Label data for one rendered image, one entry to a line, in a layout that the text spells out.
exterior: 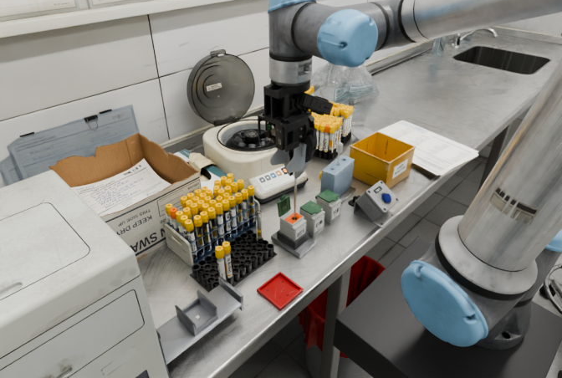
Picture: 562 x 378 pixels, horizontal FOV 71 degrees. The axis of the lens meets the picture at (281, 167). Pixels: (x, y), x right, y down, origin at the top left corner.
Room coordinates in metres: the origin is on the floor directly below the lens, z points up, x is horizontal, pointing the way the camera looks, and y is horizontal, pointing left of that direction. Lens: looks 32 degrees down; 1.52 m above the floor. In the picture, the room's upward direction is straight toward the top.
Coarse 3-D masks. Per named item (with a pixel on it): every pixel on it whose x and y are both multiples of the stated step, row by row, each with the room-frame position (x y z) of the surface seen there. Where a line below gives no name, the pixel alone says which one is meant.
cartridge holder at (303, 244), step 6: (276, 234) 0.71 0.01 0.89; (282, 234) 0.69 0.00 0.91; (306, 234) 0.69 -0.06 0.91; (276, 240) 0.69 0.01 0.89; (282, 240) 0.69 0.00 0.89; (288, 240) 0.67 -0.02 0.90; (300, 240) 0.67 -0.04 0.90; (306, 240) 0.69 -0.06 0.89; (312, 240) 0.69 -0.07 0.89; (282, 246) 0.68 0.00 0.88; (288, 246) 0.67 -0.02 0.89; (294, 246) 0.66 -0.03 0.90; (300, 246) 0.67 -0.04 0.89; (306, 246) 0.67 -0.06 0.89; (312, 246) 0.68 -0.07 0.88; (294, 252) 0.66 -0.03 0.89; (300, 252) 0.65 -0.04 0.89; (306, 252) 0.66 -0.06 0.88
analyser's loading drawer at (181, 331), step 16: (224, 288) 0.52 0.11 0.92; (192, 304) 0.48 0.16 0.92; (208, 304) 0.47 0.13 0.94; (224, 304) 0.49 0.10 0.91; (240, 304) 0.49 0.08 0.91; (176, 320) 0.45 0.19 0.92; (192, 320) 0.45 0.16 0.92; (208, 320) 0.45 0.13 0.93; (176, 336) 0.42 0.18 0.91; (192, 336) 0.42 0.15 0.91; (176, 352) 0.39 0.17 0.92
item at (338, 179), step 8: (336, 160) 0.91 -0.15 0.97; (344, 160) 0.91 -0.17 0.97; (352, 160) 0.91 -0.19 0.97; (328, 168) 0.87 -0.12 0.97; (336, 168) 0.87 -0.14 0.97; (344, 168) 0.87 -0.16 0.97; (352, 168) 0.91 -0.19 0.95; (328, 176) 0.85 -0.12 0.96; (336, 176) 0.84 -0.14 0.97; (344, 176) 0.87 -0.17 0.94; (328, 184) 0.85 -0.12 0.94; (336, 184) 0.84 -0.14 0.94; (344, 184) 0.88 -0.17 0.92; (320, 192) 0.86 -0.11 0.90; (336, 192) 0.85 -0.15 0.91; (344, 192) 0.88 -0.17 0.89; (352, 192) 0.89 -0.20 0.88; (344, 200) 0.85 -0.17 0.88
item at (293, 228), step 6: (282, 216) 0.70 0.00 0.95; (288, 216) 0.70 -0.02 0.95; (300, 216) 0.70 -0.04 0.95; (282, 222) 0.69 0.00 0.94; (288, 222) 0.68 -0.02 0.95; (294, 222) 0.68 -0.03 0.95; (300, 222) 0.69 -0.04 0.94; (282, 228) 0.69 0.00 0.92; (288, 228) 0.68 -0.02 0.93; (294, 228) 0.67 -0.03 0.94; (300, 228) 0.68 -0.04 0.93; (288, 234) 0.68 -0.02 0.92; (294, 234) 0.67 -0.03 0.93; (300, 234) 0.68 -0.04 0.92; (294, 240) 0.67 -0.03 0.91
